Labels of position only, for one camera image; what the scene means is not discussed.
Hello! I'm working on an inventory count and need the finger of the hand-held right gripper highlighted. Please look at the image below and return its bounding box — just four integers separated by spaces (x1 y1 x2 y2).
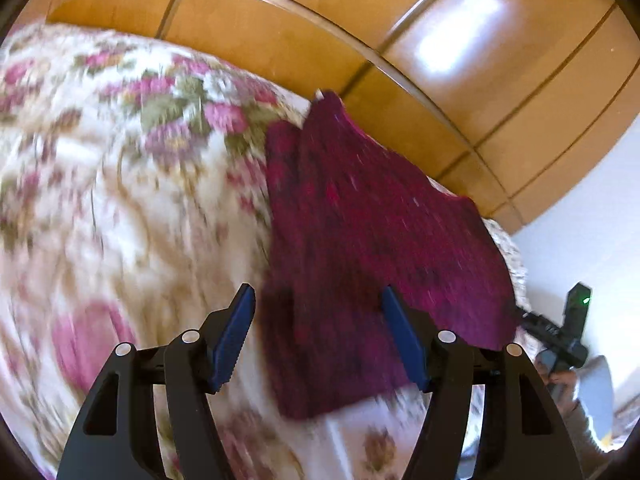
515 309 547 340

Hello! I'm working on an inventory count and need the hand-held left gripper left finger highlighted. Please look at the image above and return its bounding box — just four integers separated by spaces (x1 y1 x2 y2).
57 283 257 480

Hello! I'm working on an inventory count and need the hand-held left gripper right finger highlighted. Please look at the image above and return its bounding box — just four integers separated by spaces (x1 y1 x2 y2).
381 285 584 480

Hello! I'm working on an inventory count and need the floral bed sheet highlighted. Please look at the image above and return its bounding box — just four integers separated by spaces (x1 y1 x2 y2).
0 22 538 480

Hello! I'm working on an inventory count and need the person's right hand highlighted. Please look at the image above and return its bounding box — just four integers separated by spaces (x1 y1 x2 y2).
533 347 583 413

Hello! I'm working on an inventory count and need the person's right forearm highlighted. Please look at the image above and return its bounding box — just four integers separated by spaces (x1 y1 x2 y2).
550 354 621 466

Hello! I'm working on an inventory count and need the maroon knitted sweater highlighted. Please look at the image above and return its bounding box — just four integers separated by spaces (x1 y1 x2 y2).
257 89 523 421

